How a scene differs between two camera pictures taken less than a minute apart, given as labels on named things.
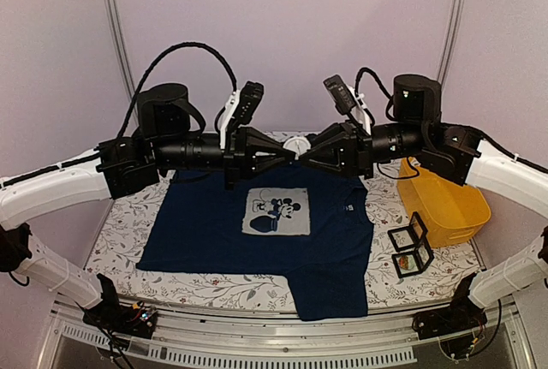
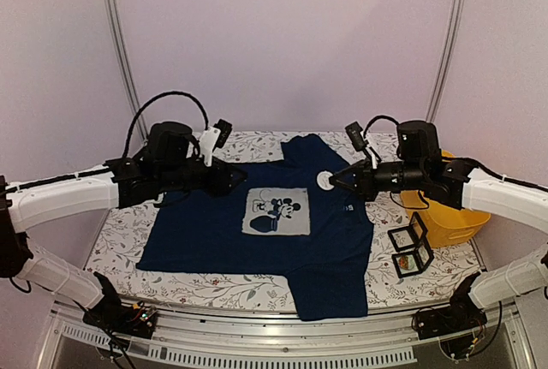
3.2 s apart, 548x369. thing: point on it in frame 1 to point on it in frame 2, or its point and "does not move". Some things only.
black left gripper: (241, 155) to (220, 185)
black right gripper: (352, 151) to (363, 169)
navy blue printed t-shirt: (315, 231) does not move
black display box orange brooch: (414, 261) does not move
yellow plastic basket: (451, 212) does not move
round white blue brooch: (299, 145) to (323, 180)
